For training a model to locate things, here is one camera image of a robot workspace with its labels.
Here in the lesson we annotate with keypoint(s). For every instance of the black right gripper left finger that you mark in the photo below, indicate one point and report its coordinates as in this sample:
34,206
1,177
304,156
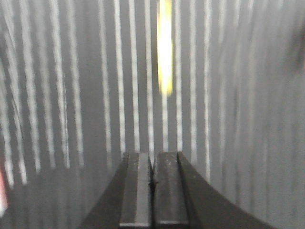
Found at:
127,201

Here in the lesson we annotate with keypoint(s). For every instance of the yellow toggle handle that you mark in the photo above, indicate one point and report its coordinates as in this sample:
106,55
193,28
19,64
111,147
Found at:
165,47

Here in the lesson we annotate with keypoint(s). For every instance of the black perforated pegboard panel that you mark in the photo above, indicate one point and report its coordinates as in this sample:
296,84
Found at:
79,87

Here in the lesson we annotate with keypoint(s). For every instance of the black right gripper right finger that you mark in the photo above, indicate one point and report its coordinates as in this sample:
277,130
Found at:
184,200

